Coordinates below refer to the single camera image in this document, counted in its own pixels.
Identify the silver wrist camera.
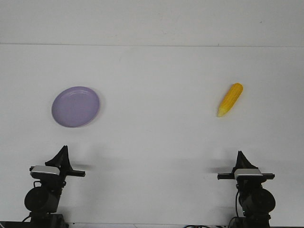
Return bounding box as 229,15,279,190
29,165,60,179
234,169,263,180

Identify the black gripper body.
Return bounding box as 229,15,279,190
217,173,275,190
38,167,86,190

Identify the purple round plate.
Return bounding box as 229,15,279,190
51,86,100,128

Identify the yellow corn cob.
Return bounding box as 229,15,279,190
217,83,243,118

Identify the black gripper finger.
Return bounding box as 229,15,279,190
241,153,258,169
232,151,243,173
45,147,66,166
62,145,73,171

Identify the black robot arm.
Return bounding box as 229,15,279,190
22,145,86,228
217,151,276,228

